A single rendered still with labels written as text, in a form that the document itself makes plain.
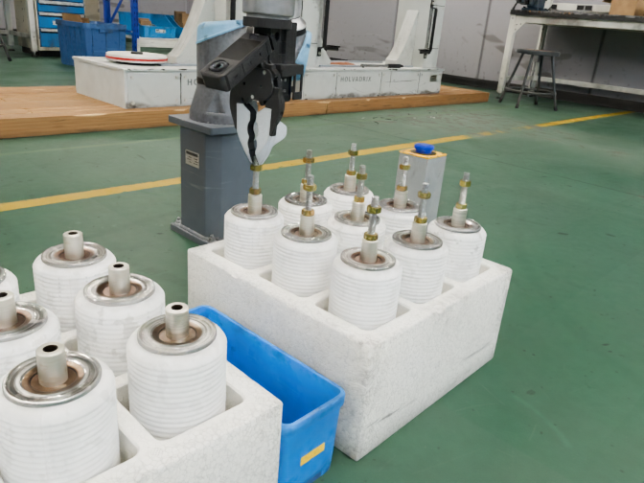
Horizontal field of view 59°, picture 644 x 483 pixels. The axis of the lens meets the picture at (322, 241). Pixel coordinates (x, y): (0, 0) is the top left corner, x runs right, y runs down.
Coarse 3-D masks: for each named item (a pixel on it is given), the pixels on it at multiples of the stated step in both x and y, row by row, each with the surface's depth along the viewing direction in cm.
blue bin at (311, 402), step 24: (192, 312) 87; (216, 312) 87; (240, 336) 84; (240, 360) 85; (264, 360) 80; (288, 360) 77; (264, 384) 81; (288, 384) 78; (312, 384) 74; (336, 384) 72; (288, 408) 79; (312, 408) 75; (336, 408) 69; (288, 432) 64; (312, 432) 68; (288, 456) 66; (312, 456) 70; (288, 480) 68; (312, 480) 72
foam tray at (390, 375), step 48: (192, 288) 95; (240, 288) 85; (480, 288) 89; (288, 336) 80; (336, 336) 73; (384, 336) 72; (432, 336) 81; (480, 336) 95; (384, 384) 75; (432, 384) 86; (336, 432) 77; (384, 432) 79
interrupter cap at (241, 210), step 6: (240, 204) 93; (246, 204) 94; (264, 204) 94; (234, 210) 91; (240, 210) 91; (246, 210) 92; (264, 210) 92; (270, 210) 92; (276, 210) 92; (240, 216) 88; (246, 216) 88; (252, 216) 89; (258, 216) 89; (264, 216) 89; (270, 216) 89
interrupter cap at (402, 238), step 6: (396, 234) 86; (402, 234) 86; (408, 234) 87; (426, 234) 87; (432, 234) 87; (396, 240) 84; (402, 240) 84; (408, 240) 85; (426, 240) 86; (432, 240) 85; (438, 240) 85; (408, 246) 82; (414, 246) 82; (420, 246) 82; (426, 246) 82; (432, 246) 82; (438, 246) 83
